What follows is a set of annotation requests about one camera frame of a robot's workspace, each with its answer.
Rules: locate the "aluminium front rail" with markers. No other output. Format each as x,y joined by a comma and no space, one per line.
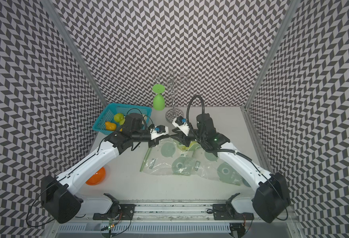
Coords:
151,211

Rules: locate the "yellow pear bag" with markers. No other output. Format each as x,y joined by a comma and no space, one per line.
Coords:
110,126

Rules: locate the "green plastic wine glass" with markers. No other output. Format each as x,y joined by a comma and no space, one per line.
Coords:
158,101

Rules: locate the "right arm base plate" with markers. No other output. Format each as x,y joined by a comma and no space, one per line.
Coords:
227,212

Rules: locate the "chrome glass holder stand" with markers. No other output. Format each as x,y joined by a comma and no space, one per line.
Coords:
172,83

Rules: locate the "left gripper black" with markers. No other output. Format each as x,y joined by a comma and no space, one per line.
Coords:
156,141

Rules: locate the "zip-top bag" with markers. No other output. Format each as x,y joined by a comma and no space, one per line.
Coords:
166,159
192,146
208,166

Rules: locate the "orange bowl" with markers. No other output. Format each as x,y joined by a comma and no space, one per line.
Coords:
97,178

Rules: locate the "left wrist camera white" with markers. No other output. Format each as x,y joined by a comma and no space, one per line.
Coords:
159,131

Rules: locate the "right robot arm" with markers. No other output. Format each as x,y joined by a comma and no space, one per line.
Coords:
271,196

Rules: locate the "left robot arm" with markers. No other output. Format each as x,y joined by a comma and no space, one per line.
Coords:
60,196

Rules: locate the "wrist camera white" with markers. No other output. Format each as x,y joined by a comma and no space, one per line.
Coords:
159,131
181,125

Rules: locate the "green pear bag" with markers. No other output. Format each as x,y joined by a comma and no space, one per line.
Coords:
118,117
122,121

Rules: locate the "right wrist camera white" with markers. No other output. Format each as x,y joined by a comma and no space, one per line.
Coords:
181,125

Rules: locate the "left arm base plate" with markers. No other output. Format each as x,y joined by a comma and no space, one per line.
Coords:
117,212

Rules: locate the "teal plastic basket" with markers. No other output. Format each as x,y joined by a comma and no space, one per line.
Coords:
112,109

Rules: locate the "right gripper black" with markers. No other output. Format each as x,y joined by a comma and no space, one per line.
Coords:
182,140

